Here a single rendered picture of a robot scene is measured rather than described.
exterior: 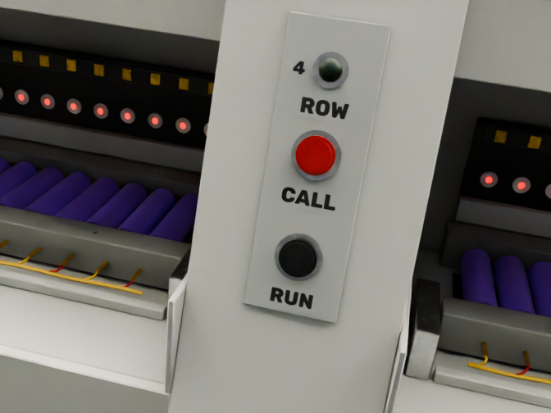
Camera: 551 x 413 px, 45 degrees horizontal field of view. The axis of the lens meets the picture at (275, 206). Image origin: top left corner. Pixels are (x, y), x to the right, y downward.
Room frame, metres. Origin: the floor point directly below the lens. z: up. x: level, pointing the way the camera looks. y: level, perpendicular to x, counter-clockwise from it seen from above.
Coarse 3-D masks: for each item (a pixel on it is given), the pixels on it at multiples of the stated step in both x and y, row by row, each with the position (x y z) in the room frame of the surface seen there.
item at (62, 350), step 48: (96, 144) 0.47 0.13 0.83; (144, 144) 0.46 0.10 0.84; (0, 288) 0.34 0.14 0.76; (96, 288) 0.35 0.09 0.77; (144, 288) 0.35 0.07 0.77; (0, 336) 0.30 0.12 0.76; (48, 336) 0.30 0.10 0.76; (96, 336) 0.31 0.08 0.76; (144, 336) 0.31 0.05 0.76; (0, 384) 0.29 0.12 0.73; (48, 384) 0.29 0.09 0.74; (96, 384) 0.28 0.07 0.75; (144, 384) 0.28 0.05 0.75
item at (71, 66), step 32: (0, 64) 0.48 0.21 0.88; (32, 64) 0.47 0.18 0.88; (64, 64) 0.46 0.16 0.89; (96, 64) 0.46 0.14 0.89; (128, 64) 0.46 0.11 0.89; (32, 96) 0.48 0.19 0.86; (64, 96) 0.47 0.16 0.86; (96, 96) 0.47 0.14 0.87; (128, 96) 0.46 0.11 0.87; (160, 96) 0.46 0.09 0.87; (192, 96) 0.45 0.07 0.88; (96, 128) 0.47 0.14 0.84; (128, 128) 0.47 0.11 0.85; (160, 128) 0.46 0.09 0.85; (192, 128) 0.46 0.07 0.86
